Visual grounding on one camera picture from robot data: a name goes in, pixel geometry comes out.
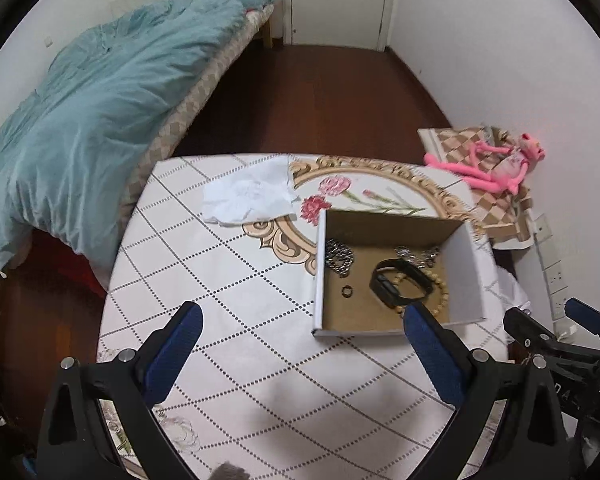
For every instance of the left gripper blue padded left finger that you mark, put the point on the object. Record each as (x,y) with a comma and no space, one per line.
(164,353)

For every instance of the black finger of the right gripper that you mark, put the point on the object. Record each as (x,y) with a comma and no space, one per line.
(531,334)

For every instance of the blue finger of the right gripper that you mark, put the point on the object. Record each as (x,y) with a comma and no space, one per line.
(584,315)

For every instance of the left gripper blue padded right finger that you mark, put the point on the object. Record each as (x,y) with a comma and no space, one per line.
(441,352)

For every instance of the white cardboard box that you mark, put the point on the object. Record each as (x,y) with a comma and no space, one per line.
(370,267)

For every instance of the black smart band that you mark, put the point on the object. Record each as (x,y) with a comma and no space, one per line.
(389,274)

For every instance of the pink panther plush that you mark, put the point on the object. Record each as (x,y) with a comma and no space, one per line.
(495,169)

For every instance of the white crumpled tissue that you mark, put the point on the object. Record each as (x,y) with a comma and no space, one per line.
(258,193)

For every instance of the teal blanket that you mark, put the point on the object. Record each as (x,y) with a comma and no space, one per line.
(68,151)

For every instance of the white door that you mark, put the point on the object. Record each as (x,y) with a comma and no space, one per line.
(361,24)

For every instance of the white wall socket strip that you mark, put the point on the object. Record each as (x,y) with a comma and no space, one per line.
(555,281)

